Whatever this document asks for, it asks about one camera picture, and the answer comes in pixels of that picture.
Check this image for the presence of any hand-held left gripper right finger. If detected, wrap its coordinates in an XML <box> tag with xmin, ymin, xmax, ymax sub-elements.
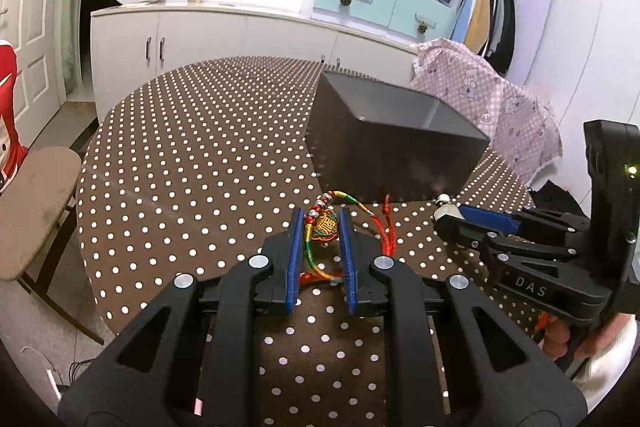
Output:
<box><xmin>339</xmin><ymin>206</ymin><xmax>587</xmax><ymax>427</ymax></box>

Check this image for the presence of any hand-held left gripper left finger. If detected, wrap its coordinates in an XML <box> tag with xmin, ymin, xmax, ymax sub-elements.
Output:
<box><xmin>57</xmin><ymin>207</ymin><xmax>306</xmax><ymax>427</ymax></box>

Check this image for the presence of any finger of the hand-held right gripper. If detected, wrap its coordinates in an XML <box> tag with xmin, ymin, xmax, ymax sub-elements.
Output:
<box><xmin>434</xmin><ymin>214</ymin><xmax>507</xmax><ymax>259</ymax></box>
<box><xmin>459</xmin><ymin>204</ymin><xmax>592</xmax><ymax>239</ymax></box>

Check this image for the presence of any white pendant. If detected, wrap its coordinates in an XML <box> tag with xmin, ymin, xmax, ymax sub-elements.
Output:
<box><xmin>433</xmin><ymin>194</ymin><xmax>462</xmax><ymax>223</ymax></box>

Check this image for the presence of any colourful braided charm bracelet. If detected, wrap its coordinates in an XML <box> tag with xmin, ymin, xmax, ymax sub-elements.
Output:
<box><xmin>299</xmin><ymin>190</ymin><xmax>398</xmax><ymax>285</ymax></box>

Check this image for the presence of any grey metal box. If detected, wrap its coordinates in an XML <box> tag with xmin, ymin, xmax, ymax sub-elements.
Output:
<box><xmin>304</xmin><ymin>71</ymin><xmax>492</xmax><ymax>204</ymax></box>

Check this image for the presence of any person's right forearm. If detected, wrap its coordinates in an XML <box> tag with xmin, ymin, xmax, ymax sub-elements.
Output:
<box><xmin>570</xmin><ymin>312</ymin><xmax>638</xmax><ymax>413</ymax></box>

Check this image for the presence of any person's right hand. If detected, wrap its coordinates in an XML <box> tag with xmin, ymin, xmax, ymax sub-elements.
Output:
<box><xmin>537</xmin><ymin>309</ymin><xmax>606</xmax><ymax>360</ymax></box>

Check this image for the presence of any black bag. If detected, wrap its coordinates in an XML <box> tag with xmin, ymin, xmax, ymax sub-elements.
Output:
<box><xmin>527</xmin><ymin>180</ymin><xmax>588</xmax><ymax>218</ymax></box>

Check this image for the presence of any pink printed cloth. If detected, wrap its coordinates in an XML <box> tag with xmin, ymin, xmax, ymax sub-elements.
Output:
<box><xmin>411</xmin><ymin>37</ymin><xmax>563</xmax><ymax>185</ymax></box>

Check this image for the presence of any black hanging garment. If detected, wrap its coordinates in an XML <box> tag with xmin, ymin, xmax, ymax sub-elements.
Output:
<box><xmin>492</xmin><ymin>0</ymin><xmax>517</xmax><ymax>75</ymax></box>

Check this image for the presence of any mustard hanging garment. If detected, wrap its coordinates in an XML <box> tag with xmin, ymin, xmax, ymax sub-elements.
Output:
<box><xmin>464</xmin><ymin>0</ymin><xmax>493</xmax><ymax>53</ymax></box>

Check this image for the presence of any light blue hanging garment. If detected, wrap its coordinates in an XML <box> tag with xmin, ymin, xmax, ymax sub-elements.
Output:
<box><xmin>452</xmin><ymin>0</ymin><xmax>483</xmax><ymax>45</ymax></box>

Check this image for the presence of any white low cabinet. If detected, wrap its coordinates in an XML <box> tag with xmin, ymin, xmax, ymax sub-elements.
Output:
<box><xmin>90</xmin><ymin>2</ymin><xmax>418</xmax><ymax>123</ymax></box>

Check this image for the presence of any beige wooden stool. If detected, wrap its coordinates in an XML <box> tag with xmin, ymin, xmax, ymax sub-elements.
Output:
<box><xmin>0</xmin><ymin>146</ymin><xmax>106</xmax><ymax>345</ymax></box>

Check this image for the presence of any green curtain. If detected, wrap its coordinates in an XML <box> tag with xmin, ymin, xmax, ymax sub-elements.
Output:
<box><xmin>62</xmin><ymin>0</ymin><xmax>146</xmax><ymax>100</ymax></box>

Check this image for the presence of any white panel door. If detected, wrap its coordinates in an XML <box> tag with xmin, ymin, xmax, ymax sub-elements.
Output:
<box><xmin>0</xmin><ymin>0</ymin><xmax>68</xmax><ymax>148</ymax></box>

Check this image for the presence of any black floor cable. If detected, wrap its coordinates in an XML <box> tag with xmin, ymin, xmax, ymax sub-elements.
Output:
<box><xmin>65</xmin><ymin>354</ymin><xmax>98</xmax><ymax>388</ymax></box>

